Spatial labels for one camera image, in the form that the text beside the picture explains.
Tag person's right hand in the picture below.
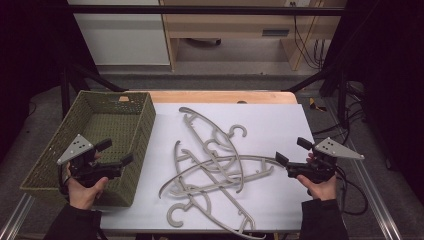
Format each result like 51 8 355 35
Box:
295 173 339 202

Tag black metal stand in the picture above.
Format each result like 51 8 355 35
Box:
285 62 350 128
59 63 128 118

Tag person's left hand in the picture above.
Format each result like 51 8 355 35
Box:
65 177 110 211

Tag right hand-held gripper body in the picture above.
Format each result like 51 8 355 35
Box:
286 136 366 184

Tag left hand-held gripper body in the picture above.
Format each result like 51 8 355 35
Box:
56 133 123 188

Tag green woven basket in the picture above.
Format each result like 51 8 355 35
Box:
19 90 157 208

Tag white paper sheet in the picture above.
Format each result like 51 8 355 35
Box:
99 102 315 233

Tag black curtain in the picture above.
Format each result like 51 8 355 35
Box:
322 0 424 203
0 0 98 163

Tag light wooden desk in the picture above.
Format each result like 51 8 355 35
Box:
159 0 348 72

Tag black floor cables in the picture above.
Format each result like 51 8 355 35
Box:
312 81 368 148

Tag yellow and black tool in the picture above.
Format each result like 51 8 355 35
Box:
308 97 328 113

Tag black horizontal frame bar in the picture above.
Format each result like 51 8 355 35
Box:
66 4 346 17

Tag white cabinet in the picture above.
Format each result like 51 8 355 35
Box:
67 0 171 66

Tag black hanging cables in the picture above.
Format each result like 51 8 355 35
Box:
291 1 327 70

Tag aluminium rail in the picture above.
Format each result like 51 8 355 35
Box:
0 194 36 240
345 139 405 240

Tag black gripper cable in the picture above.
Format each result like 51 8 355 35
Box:
57 164 73 197
334 165 370 216

